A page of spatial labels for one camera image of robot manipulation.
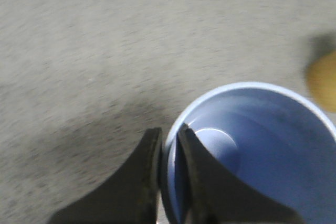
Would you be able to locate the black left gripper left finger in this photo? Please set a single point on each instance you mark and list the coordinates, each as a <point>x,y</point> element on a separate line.
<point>130,195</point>

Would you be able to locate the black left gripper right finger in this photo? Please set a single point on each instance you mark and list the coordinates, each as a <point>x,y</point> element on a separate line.
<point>218,196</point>

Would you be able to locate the blue plastic cup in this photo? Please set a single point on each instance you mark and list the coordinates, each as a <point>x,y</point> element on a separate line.
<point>271,138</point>

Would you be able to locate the bamboo wooden cup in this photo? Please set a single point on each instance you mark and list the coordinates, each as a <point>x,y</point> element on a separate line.
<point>320,78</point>

